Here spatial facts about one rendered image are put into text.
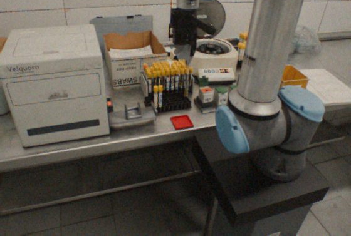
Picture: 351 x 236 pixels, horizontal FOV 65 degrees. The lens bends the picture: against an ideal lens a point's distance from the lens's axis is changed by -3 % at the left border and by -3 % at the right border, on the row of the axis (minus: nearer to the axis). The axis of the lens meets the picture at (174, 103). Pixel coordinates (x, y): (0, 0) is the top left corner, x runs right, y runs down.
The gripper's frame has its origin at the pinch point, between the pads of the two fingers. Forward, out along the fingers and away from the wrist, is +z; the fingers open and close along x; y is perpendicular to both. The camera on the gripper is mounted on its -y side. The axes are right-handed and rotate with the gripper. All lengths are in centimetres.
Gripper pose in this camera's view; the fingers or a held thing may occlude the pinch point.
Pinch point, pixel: (188, 61)
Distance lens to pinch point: 105.8
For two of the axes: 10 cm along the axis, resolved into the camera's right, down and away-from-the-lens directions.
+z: -0.5, 8.3, 5.6
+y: -9.5, 1.4, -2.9
